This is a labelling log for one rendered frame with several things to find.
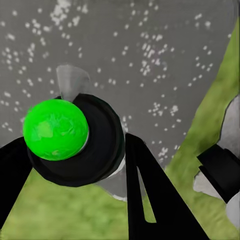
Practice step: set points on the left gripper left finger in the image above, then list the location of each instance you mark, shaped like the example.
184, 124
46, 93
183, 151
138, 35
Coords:
15, 167

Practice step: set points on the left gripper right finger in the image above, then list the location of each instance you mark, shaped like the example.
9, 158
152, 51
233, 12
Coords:
174, 219

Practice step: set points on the insectifuge atomizer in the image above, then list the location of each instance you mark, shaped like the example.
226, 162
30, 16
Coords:
77, 139

